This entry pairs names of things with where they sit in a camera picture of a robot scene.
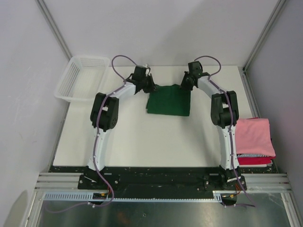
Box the green t shirt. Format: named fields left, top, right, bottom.
left=146, top=84, right=191, bottom=117

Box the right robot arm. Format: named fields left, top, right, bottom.
left=180, top=71, right=239, bottom=171

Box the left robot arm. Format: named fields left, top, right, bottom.
left=88, top=73, right=156, bottom=171

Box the white plastic basket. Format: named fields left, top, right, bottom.
left=54, top=55, right=110, bottom=102

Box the pink folded t shirt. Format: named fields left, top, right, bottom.
left=235, top=118, right=276, bottom=157

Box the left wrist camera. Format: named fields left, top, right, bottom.
left=131, top=65, right=151, bottom=81

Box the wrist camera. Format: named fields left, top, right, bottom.
left=131, top=65, right=151, bottom=81
left=185, top=61, right=210, bottom=78

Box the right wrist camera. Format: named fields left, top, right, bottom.
left=185, top=61, right=210, bottom=78

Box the right aluminium frame post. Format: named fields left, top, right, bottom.
left=242, top=0, right=288, bottom=71

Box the aluminium frame post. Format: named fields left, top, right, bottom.
left=242, top=0, right=288, bottom=71
left=35, top=0, right=72, bottom=60

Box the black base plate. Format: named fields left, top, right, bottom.
left=47, top=166, right=248, bottom=199

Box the grey cable duct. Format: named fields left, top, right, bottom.
left=43, top=191, right=237, bottom=203

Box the left aluminium frame post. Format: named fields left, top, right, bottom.
left=35, top=0, right=72, bottom=60

